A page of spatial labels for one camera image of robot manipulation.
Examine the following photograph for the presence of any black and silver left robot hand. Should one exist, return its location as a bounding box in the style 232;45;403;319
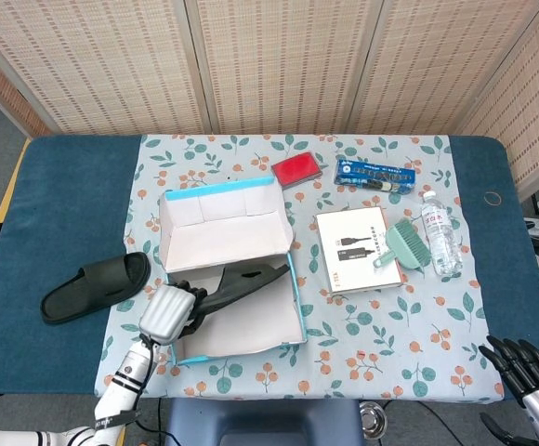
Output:
138;279;210;346

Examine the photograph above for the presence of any black rubber slipper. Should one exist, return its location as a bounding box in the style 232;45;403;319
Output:
188;262;292;327
40;252;152;325

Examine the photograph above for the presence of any blue cardboard shoe box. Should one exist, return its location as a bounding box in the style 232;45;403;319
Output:
157;177;309;366

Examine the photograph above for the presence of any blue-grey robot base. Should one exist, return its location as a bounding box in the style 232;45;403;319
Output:
164;398;362;446

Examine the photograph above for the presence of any floral patterned tablecloth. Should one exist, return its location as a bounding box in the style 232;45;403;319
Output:
93;133;506;400

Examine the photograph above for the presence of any clear plastic water bottle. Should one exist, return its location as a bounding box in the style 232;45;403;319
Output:
420;190;465;278

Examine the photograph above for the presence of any red flat case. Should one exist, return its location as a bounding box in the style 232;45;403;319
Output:
270;151;324;190

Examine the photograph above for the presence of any green cleaning brush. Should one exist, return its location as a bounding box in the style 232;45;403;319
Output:
373;218;433;271

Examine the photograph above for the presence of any blue printed carton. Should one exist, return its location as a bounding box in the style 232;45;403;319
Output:
334;157;417;196

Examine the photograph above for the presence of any bamboo folding screen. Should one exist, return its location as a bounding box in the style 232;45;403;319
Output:
0;0;539;202

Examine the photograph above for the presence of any white cable product box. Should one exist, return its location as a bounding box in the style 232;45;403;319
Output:
315;206;404;295

